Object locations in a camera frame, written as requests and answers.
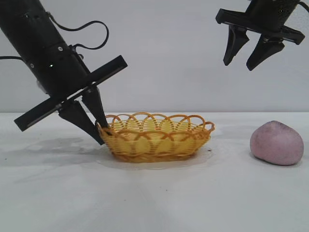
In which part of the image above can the clear plastic plate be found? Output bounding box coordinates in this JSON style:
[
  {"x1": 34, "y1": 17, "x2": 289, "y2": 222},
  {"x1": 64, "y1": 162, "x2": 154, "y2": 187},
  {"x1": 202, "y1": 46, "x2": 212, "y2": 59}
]
[{"x1": 96, "y1": 145, "x2": 213, "y2": 171}]

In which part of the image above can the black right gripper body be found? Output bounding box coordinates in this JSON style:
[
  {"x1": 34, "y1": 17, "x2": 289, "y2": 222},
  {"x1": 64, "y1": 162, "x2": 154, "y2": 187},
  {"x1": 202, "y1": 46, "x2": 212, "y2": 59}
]
[{"x1": 216, "y1": 0, "x2": 305, "y2": 45}]

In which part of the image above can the yellow woven plastic basket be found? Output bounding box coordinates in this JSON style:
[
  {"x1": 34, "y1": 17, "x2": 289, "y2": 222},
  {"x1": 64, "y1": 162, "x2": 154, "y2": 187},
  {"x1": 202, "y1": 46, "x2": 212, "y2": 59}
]
[{"x1": 96, "y1": 112, "x2": 215, "y2": 164}]

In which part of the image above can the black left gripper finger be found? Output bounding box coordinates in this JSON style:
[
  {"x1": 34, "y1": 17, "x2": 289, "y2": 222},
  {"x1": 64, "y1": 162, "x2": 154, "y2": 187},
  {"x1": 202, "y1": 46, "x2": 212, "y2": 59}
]
[
  {"x1": 59, "y1": 100, "x2": 104, "y2": 145},
  {"x1": 84, "y1": 87, "x2": 109, "y2": 128}
]

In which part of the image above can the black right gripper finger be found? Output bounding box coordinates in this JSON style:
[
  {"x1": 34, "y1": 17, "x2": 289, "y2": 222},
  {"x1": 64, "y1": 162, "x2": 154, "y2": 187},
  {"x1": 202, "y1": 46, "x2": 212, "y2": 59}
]
[
  {"x1": 246, "y1": 36, "x2": 285, "y2": 71},
  {"x1": 223, "y1": 25, "x2": 250, "y2": 66}
]

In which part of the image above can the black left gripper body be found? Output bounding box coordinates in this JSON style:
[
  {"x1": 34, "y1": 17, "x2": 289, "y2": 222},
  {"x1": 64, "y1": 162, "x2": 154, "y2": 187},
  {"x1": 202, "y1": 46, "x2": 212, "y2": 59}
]
[{"x1": 14, "y1": 44, "x2": 128, "y2": 132}]

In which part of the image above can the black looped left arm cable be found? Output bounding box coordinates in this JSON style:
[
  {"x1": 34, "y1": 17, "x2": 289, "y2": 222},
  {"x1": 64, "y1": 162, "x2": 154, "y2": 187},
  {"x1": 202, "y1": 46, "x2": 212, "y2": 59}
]
[{"x1": 47, "y1": 6, "x2": 110, "y2": 50}]

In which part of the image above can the pink peach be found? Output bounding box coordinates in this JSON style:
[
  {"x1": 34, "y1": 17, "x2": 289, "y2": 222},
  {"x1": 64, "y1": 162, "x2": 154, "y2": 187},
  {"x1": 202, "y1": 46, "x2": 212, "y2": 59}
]
[{"x1": 250, "y1": 120, "x2": 304, "y2": 166}]

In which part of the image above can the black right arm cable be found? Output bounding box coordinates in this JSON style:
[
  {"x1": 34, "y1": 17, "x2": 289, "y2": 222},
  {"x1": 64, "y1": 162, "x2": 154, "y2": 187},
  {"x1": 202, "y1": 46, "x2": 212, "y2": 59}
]
[{"x1": 295, "y1": 0, "x2": 309, "y2": 12}]

